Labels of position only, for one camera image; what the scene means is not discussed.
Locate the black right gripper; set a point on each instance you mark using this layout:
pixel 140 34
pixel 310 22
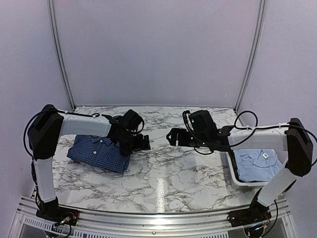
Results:
pixel 175 131

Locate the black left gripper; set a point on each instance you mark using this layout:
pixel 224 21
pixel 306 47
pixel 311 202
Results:
pixel 139 145

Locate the blue checked long sleeve shirt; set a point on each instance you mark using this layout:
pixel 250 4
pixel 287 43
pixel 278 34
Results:
pixel 99 152

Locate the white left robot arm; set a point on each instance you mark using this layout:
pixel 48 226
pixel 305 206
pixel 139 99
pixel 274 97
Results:
pixel 41 136

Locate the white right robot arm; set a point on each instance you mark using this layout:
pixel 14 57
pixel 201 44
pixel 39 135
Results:
pixel 201 131

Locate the white plastic laundry basket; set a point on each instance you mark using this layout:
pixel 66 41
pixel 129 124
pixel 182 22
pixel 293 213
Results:
pixel 245 178

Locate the light blue shirt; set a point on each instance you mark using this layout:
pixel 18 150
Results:
pixel 257 163

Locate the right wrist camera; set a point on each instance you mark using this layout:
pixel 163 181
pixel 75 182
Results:
pixel 186 119

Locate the aluminium front frame rail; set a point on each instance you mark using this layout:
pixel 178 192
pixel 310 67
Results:
pixel 102 224

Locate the right aluminium corner post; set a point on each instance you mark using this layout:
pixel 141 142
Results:
pixel 253 54

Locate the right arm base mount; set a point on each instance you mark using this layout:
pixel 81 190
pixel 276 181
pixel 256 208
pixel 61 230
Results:
pixel 247 218

